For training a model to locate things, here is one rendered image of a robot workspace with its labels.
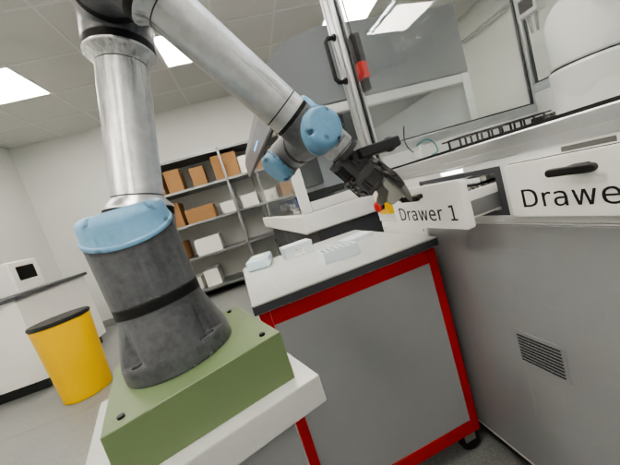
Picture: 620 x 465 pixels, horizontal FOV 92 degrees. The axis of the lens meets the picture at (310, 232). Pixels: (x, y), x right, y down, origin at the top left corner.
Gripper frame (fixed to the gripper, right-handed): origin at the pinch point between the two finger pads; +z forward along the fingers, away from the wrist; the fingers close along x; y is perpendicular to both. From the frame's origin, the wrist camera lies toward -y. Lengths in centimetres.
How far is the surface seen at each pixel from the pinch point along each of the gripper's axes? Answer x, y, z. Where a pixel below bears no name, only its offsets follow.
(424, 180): -11.5, -13.1, 7.4
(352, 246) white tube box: -23.1, 14.6, 5.4
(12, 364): -254, 249, -102
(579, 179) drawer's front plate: 30.8, -8.9, 10.3
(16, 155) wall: -444, 135, -312
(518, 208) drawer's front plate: 18.4, -6.2, 14.2
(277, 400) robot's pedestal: 32, 46, -13
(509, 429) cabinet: -2, 32, 72
